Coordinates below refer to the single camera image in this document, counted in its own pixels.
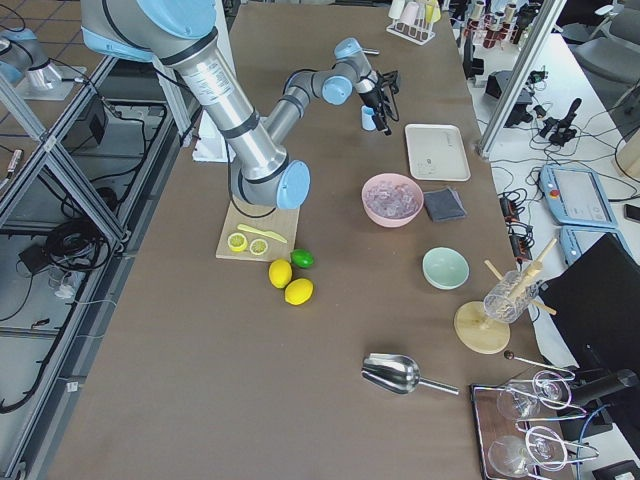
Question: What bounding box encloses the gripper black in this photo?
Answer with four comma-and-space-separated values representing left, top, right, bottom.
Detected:
357, 70, 400, 136

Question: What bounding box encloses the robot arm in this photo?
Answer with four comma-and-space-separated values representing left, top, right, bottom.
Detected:
81, 1, 399, 209

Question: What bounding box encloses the light blue cup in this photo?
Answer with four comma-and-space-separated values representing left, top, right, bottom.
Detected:
361, 105, 377, 131

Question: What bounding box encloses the clear ice cubes heap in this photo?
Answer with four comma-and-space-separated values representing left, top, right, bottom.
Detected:
364, 179, 419, 219

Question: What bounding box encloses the pink cup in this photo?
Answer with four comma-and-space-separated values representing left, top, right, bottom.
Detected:
399, 1, 420, 27

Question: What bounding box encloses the white cup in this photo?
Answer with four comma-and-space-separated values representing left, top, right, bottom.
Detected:
388, 0, 405, 21

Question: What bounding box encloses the yellow cup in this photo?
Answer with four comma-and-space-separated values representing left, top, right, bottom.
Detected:
425, 0, 441, 24

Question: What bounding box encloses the steel ice scoop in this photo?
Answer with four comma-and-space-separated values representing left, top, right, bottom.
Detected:
361, 353, 459, 395

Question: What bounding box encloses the cream serving tray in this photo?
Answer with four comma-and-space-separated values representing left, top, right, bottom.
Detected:
405, 123, 471, 182

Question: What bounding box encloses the pink bowl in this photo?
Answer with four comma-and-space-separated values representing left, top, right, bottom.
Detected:
361, 173, 424, 228

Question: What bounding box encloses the grey microfibre cloth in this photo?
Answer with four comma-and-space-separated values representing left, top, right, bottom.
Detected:
423, 187, 467, 222

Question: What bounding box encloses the yellow plastic knife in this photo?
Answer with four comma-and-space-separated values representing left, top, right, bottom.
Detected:
237, 223, 288, 244

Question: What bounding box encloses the green bowl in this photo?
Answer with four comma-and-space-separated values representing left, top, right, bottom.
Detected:
422, 247, 470, 290

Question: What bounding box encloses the green lime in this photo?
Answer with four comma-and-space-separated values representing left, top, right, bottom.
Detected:
290, 249, 315, 269

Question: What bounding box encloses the wooden cutting board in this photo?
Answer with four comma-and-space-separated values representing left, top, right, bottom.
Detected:
216, 199, 300, 262

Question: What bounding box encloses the lemon half slice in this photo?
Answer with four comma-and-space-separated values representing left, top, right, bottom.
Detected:
249, 238, 269, 256
227, 232, 249, 253

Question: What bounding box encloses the whole yellow lemon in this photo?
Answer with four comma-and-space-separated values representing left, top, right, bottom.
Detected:
268, 259, 293, 289
284, 278, 314, 306

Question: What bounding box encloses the blue teach pendant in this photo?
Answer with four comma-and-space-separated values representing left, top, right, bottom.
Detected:
559, 225, 626, 266
539, 165, 618, 228

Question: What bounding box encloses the clear glass mug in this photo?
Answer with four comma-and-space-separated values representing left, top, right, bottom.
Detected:
483, 271, 539, 324

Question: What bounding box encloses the black smartphone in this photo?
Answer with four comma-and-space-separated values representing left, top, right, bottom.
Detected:
623, 204, 640, 223

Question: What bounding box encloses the black monitor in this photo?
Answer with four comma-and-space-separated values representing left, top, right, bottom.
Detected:
540, 234, 639, 373

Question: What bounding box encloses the wine glass holder tray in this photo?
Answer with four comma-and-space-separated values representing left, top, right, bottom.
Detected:
470, 367, 599, 479

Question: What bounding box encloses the white wire cup rack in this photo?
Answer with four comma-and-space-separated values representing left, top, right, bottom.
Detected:
386, 4, 435, 46

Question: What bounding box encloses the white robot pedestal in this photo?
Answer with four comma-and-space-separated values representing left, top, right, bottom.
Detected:
192, 111, 235, 163

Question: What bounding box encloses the aluminium frame post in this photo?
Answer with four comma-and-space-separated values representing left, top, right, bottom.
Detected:
476, 0, 566, 160

